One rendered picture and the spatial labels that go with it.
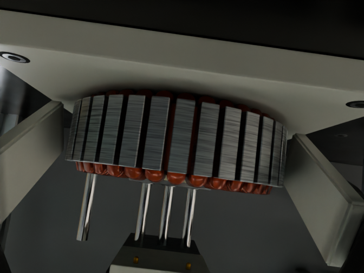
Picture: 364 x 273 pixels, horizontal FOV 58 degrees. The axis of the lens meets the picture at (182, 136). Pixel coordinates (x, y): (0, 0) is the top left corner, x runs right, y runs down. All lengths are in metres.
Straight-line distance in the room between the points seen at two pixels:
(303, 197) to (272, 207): 0.28
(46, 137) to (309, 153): 0.13
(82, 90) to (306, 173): 0.11
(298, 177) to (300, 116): 0.03
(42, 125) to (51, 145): 0.02
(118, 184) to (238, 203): 0.16
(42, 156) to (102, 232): 0.28
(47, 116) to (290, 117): 0.12
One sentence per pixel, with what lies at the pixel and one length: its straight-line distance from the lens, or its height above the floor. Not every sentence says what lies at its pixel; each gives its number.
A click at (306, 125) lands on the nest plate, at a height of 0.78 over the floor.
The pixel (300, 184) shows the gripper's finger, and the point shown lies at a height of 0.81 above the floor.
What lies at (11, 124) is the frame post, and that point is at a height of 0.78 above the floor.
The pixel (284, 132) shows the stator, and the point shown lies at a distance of 0.16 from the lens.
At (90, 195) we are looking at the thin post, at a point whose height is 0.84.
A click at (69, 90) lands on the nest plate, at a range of 0.17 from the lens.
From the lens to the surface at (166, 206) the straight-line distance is 0.32.
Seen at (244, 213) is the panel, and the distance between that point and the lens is 0.44.
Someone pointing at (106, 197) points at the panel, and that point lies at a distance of 0.43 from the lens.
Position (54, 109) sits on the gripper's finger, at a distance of 0.18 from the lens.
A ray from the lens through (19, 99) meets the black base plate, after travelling 0.30.
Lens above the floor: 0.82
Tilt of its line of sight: 7 degrees down
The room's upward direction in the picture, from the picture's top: 173 degrees counter-clockwise
